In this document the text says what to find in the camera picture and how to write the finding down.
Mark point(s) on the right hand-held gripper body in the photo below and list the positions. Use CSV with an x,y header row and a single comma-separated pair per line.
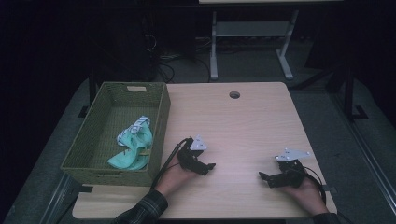
x,y
291,174

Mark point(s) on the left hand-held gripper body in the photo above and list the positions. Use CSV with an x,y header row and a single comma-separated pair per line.
x,y
190,155

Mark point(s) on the mint green baby bib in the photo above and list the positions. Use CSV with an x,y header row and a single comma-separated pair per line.
x,y
137,146

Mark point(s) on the green woven basket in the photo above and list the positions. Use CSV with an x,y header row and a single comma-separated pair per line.
x,y
124,130

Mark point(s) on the person's right hand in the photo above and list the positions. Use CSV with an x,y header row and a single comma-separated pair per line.
x,y
306,196

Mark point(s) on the person's left hand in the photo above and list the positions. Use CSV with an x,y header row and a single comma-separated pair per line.
x,y
174,180

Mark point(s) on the grey tape strip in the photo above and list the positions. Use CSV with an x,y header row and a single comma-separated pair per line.
x,y
327,188

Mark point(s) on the black metal stand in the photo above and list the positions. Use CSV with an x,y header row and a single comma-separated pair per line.
x,y
348,93

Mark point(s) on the black tape strip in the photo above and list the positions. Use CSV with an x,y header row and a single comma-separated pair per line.
x,y
84,188

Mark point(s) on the metal floor rail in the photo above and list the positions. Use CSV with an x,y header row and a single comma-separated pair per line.
x,y
60,199
370,161

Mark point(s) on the grey metal table frame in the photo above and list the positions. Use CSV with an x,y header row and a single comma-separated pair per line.
x,y
249,29

